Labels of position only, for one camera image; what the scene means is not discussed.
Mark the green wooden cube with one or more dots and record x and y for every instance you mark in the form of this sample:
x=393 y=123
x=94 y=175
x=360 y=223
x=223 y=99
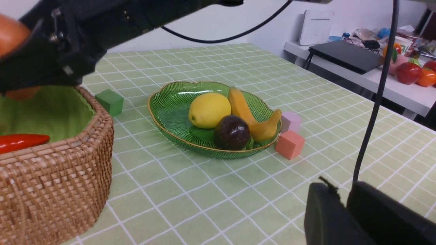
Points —
x=111 y=101

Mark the white side table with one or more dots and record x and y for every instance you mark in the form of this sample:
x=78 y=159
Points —
x=415 y=99

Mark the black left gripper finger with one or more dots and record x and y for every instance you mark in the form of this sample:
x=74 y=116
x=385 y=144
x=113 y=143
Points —
x=369 y=217

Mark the white box device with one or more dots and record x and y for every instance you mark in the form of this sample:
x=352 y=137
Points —
x=316 y=27

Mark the green checkered tablecloth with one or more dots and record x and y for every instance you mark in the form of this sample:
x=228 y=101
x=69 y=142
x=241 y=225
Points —
x=165 y=195

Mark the black laptop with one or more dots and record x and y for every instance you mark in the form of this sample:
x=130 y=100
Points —
x=347 y=55

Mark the pink-red wooden cube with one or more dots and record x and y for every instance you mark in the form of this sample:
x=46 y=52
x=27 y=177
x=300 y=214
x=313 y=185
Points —
x=290 y=144

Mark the yellow toy lemon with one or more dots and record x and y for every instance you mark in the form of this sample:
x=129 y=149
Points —
x=207 y=110

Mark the orange-brown toy potato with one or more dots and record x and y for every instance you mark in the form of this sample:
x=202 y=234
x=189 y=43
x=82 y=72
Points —
x=12 y=34

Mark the lilac wooden cube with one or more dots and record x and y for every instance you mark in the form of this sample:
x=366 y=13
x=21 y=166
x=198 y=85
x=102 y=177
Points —
x=290 y=122

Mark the yellow toy banana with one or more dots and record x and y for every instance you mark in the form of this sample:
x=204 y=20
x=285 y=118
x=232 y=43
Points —
x=259 y=131

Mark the red toy apple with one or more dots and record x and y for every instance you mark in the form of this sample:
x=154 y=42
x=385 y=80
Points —
x=408 y=73

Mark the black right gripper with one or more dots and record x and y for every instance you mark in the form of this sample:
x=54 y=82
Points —
x=58 y=51

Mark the orange toy carrot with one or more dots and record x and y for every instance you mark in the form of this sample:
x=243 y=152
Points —
x=15 y=142

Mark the orange toy tomato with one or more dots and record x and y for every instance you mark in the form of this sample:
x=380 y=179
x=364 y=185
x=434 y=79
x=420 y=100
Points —
x=427 y=78

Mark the purple toy mangosteen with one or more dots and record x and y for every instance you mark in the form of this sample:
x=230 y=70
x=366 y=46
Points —
x=231 y=133

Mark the green leaf-shaped glass plate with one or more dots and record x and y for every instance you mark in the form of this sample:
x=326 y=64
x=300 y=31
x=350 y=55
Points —
x=169 y=110

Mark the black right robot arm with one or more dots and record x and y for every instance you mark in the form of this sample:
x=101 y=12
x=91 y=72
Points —
x=118 y=21

